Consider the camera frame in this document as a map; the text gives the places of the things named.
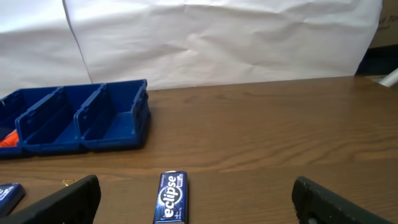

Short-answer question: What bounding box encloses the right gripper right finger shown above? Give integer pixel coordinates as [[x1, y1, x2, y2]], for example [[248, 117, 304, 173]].
[[291, 175, 396, 224]]

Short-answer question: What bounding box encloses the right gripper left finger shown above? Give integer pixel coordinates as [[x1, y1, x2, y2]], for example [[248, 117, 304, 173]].
[[0, 174, 102, 224]]

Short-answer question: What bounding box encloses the blue candy pack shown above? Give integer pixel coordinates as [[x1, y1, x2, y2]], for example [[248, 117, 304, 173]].
[[0, 182, 26, 218], [152, 170, 189, 224]]

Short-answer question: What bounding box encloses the orange candy box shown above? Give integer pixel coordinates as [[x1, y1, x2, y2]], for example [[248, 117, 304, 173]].
[[0, 129, 20, 149]]

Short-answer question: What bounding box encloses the blue tray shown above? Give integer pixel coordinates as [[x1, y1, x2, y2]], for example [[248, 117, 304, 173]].
[[0, 79, 152, 158]]

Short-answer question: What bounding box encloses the cardboard box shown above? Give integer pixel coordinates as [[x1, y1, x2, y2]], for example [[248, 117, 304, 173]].
[[368, 0, 398, 49]]

